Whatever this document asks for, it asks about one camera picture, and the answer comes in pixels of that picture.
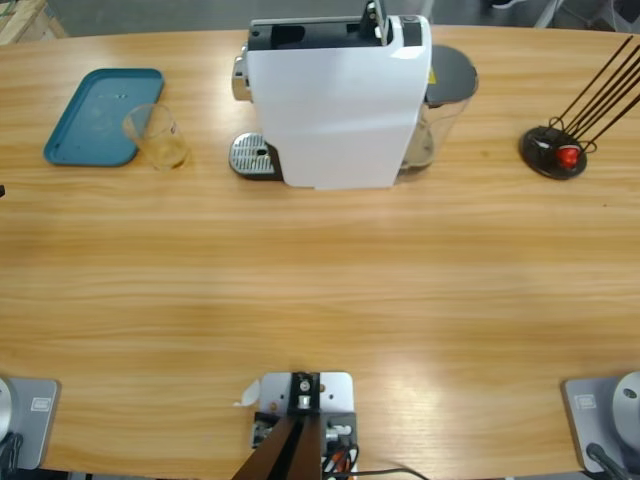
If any white metal frame leg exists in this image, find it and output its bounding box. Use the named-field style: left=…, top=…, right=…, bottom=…
left=532, top=0, right=566, bottom=29

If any dark chair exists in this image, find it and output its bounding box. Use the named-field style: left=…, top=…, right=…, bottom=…
left=610, top=0, right=640, bottom=35

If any dark camera post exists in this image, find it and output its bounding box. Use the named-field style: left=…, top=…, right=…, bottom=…
left=232, top=372, right=324, bottom=480

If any thin black cable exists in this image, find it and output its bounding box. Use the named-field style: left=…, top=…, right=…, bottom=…
left=349, top=466, right=431, bottom=480

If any wooden crate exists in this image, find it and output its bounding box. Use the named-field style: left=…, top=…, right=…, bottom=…
left=0, top=0, right=69, bottom=46

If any white tape tag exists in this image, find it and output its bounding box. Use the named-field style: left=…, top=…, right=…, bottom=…
left=232, top=378, right=262, bottom=409

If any black wire capsule holder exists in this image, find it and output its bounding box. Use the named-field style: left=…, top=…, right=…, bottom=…
left=519, top=35, right=640, bottom=180

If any clear water tank dark lid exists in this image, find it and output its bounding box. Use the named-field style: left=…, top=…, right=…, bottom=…
left=397, top=43, right=480, bottom=184

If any teal plastic tray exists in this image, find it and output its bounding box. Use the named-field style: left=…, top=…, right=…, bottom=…
left=43, top=67, right=166, bottom=168

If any white mounting block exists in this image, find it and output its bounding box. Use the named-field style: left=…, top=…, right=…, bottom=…
left=247, top=370, right=357, bottom=480

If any arm base black cable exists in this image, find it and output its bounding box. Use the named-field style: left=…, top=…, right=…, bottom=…
left=584, top=442, right=632, bottom=480
left=0, top=432, right=24, bottom=471

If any white capsule coffee machine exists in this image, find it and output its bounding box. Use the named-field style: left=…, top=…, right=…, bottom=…
left=228, top=0, right=434, bottom=191

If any arm grey base plate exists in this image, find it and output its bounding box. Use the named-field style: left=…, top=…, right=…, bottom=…
left=0, top=377, right=62, bottom=471
left=562, top=370, right=640, bottom=474

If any orange and black cable bundle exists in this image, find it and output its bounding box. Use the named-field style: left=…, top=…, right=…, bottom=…
left=322, top=442, right=361, bottom=474

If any clear glass cup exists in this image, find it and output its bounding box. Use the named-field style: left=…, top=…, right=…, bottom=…
left=122, top=102, right=194, bottom=172

